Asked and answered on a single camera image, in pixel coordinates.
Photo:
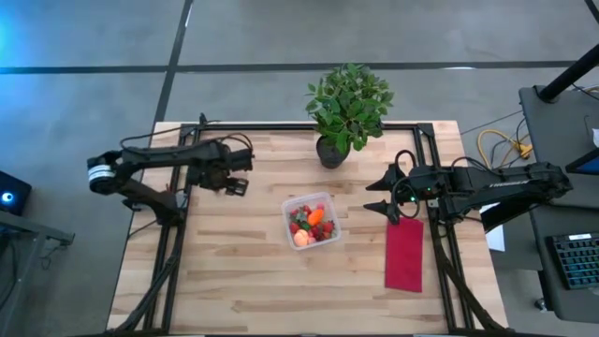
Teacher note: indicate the white paper sheet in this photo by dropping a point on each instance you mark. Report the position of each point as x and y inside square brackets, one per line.
[496, 238]

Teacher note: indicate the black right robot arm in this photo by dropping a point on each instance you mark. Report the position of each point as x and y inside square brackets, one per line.
[515, 182]

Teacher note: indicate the red folded cloth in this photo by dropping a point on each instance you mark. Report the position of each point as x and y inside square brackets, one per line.
[404, 267]

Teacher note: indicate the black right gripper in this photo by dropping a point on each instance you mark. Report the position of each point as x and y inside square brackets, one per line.
[423, 201]

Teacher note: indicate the grey desk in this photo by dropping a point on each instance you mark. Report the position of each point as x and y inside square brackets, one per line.
[547, 299]
[557, 140]

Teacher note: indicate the black pole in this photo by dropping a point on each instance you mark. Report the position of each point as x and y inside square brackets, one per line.
[568, 75]

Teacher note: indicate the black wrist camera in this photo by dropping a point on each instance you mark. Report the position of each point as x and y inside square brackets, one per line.
[426, 180]
[242, 160]

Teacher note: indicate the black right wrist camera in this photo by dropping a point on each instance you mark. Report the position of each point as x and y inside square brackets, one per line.
[426, 180]

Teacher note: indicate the black monitor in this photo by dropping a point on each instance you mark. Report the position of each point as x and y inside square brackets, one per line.
[587, 165]

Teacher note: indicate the black box with blue light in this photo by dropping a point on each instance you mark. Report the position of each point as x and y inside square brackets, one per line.
[14, 194]

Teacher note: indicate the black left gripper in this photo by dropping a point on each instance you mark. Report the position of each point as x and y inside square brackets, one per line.
[215, 173]

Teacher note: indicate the orange toy carrot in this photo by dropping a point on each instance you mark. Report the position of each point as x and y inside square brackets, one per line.
[315, 216]

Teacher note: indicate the green potted plant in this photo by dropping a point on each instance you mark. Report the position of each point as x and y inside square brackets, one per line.
[348, 107]

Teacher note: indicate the toy peach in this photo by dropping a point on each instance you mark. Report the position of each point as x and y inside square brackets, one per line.
[300, 238]

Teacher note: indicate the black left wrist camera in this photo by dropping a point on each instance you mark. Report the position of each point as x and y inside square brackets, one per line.
[242, 160]

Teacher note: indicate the red toy strawberry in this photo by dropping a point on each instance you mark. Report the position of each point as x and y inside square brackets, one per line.
[294, 228]
[298, 217]
[328, 227]
[306, 209]

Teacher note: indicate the grey metal stand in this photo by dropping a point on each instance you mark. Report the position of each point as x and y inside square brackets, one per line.
[28, 229]

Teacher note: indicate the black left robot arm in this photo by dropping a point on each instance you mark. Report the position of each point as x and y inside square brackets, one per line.
[164, 154]

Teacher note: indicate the clear plastic tupperware container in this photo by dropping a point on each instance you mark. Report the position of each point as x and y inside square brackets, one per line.
[333, 201]

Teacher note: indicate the black backlit keyboard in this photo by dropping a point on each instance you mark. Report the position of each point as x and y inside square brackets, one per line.
[578, 262]

